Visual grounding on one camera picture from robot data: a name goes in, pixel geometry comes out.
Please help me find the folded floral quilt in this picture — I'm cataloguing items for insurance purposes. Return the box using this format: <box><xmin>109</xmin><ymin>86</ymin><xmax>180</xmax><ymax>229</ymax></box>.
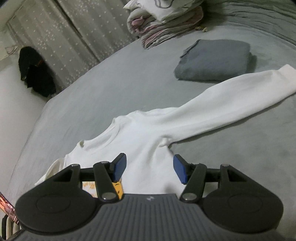
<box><xmin>123</xmin><ymin>1</ymin><xmax>204</xmax><ymax>49</ymax></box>

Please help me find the grey quilted headboard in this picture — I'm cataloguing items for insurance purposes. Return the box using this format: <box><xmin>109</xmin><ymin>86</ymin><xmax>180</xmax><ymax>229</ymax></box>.
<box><xmin>202</xmin><ymin>1</ymin><xmax>295</xmax><ymax>44</ymax></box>

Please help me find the grey dotted curtain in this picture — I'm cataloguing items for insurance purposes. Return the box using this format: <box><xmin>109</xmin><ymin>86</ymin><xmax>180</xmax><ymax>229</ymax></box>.
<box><xmin>6</xmin><ymin>1</ymin><xmax>135</xmax><ymax>90</ymax></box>

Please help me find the phone with lit screen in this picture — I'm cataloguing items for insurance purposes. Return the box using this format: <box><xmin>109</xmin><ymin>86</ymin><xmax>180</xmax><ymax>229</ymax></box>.
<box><xmin>0</xmin><ymin>192</ymin><xmax>19</xmax><ymax>224</ymax></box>

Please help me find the folded grey cloth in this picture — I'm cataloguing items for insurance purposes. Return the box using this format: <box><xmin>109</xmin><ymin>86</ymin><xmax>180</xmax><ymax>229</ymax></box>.
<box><xmin>174</xmin><ymin>39</ymin><xmax>250</xmax><ymax>82</ymax></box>

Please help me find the dark clothing on wall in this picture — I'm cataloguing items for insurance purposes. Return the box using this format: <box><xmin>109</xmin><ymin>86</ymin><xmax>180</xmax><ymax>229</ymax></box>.
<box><xmin>18</xmin><ymin>46</ymin><xmax>57</xmax><ymax>97</ymax></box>

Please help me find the white Winnie the Pooh sweatshirt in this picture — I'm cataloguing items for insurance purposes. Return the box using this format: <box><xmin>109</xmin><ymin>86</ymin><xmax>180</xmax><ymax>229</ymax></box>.
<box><xmin>40</xmin><ymin>65</ymin><xmax>295</xmax><ymax>194</ymax></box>

